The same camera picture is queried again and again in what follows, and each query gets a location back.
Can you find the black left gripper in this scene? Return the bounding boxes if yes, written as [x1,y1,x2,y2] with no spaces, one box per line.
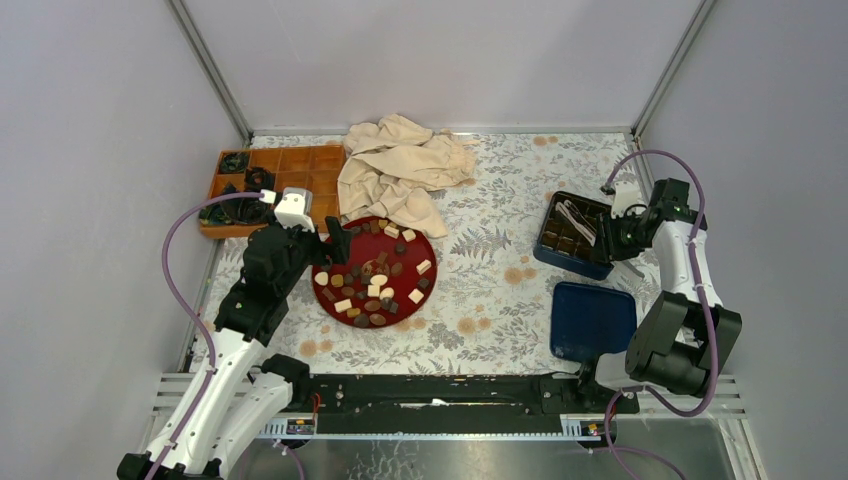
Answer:
[267,210,353,297]

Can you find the red round tray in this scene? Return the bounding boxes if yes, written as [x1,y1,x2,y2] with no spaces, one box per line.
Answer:
[310,216,438,329]

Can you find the dark rolled tie patterned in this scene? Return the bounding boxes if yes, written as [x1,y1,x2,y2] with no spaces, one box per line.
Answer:
[221,196,269,225]

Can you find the wooden compartment tray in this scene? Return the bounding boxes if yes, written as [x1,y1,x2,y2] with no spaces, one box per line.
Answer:
[198,145,346,239]

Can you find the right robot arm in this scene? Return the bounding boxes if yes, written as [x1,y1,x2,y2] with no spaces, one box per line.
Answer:
[592,179,742,398]

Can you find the navy chocolate box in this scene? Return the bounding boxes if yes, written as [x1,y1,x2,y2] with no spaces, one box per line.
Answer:
[533,191,613,281]

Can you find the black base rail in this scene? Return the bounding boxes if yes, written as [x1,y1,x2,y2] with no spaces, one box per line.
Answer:
[248,372,641,437]

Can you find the navy box lid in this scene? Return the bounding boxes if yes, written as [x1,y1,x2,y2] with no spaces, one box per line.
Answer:
[549,281,637,363]

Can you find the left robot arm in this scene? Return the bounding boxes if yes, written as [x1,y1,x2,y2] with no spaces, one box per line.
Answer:
[117,217,353,479]

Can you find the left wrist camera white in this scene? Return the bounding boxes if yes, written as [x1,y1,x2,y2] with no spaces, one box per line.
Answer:
[259,187,316,232]

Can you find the floral tablecloth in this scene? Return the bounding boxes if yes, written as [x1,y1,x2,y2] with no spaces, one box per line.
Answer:
[192,132,697,376]

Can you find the beige crumpled cloth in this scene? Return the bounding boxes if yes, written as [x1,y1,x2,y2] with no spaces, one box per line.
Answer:
[337,114,477,238]

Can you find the white block chocolate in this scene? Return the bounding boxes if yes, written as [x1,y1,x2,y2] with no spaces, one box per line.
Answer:
[408,289,425,305]

